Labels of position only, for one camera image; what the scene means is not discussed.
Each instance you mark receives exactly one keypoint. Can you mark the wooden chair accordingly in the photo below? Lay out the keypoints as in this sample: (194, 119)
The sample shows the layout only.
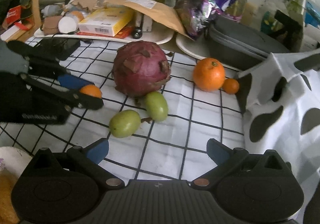
(25, 27)

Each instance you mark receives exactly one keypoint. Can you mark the large orange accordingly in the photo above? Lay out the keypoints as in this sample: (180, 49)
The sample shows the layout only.
(209, 74)

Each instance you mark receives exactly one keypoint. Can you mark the small orange by cloth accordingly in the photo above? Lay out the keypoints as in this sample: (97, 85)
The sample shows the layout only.
(231, 86)

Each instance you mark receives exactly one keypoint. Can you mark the brown paper envelope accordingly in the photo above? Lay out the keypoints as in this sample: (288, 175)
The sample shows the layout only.
(157, 11)

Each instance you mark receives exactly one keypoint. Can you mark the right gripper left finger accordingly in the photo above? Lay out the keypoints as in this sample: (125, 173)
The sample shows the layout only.
(86, 161)

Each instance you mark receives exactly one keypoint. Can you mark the green fruit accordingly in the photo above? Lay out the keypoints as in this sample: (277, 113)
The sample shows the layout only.
(124, 123)
(156, 106)

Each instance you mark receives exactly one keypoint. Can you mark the black flat box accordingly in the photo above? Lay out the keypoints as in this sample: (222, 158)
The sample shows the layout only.
(56, 48)

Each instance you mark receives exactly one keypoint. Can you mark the dark grey zip case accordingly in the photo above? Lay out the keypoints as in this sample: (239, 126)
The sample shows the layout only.
(239, 46)

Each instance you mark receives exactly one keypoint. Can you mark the small orange tangerine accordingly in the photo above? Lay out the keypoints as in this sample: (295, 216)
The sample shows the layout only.
(91, 90)

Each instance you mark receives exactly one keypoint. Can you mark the white tray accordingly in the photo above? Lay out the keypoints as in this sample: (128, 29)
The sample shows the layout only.
(198, 49)
(159, 35)

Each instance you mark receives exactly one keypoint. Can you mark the red dragon fruit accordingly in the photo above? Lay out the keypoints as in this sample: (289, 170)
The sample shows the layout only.
(140, 68)

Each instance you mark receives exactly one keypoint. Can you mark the yellow white carton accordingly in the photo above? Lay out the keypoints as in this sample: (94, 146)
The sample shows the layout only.
(108, 21)

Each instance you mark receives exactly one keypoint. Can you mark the white floral plate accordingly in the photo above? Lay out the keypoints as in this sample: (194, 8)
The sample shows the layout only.
(13, 163)

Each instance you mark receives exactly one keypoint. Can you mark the white tray left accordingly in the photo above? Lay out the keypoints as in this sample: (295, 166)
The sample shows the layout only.
(159, 35)

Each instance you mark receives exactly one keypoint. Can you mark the black white checked tablecloth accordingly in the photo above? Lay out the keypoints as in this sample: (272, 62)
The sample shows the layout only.
(172, 149)

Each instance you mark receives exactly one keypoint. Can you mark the cow print cloth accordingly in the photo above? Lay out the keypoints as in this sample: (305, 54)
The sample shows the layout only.
(279, 101)

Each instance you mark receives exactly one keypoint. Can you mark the white round jar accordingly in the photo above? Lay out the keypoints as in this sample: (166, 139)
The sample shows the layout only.
(70, 22)

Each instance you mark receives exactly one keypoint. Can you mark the white tray right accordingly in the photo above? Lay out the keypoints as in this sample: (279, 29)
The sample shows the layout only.
(198, 49)

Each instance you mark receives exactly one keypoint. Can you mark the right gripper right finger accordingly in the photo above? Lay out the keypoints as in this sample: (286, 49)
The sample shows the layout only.
(228, 161)

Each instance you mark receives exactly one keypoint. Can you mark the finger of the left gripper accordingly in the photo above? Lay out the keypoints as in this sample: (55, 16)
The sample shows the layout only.
(72, 97)
(47, 68)

